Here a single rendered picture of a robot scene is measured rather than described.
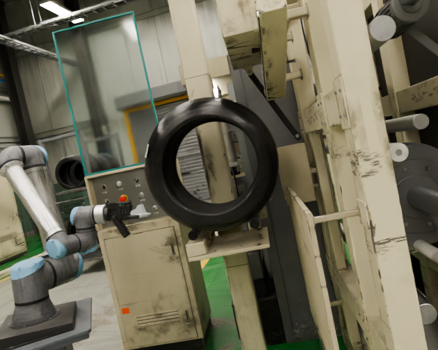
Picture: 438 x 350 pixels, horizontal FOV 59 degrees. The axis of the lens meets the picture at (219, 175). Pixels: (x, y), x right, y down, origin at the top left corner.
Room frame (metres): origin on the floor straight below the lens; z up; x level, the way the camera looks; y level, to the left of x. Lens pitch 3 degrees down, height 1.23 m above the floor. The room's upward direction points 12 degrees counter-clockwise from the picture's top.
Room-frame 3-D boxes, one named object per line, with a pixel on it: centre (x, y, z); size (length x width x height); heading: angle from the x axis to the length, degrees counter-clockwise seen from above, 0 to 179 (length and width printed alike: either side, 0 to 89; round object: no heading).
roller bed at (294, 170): (2.04, -0.39, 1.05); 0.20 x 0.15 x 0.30; 174
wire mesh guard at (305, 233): (1.60, -0.29, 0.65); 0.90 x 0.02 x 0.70; 174
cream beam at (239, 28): (1.70, -0.27, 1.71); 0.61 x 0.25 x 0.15; 174
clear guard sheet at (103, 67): (2.50, 0.58, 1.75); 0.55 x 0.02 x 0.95; 84
